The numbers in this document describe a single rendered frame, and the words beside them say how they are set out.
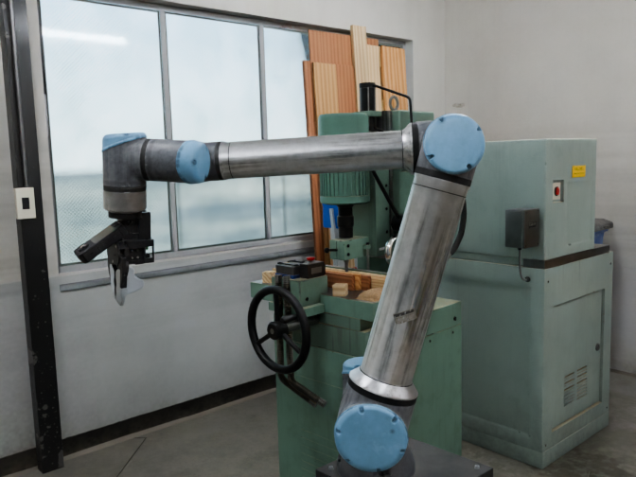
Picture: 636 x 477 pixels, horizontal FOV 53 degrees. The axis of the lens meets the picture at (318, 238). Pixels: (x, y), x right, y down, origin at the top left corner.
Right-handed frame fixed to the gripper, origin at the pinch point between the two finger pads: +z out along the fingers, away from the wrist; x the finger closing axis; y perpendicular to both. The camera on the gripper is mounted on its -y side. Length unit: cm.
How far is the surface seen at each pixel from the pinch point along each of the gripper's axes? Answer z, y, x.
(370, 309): 18, 83, 7
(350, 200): -13, 91, 29
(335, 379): 46, 81, 20
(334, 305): 20, 81, 22
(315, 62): -68, 179, 169
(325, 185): -17, 87, 38
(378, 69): -68, 235, 177
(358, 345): 31, 82, 11
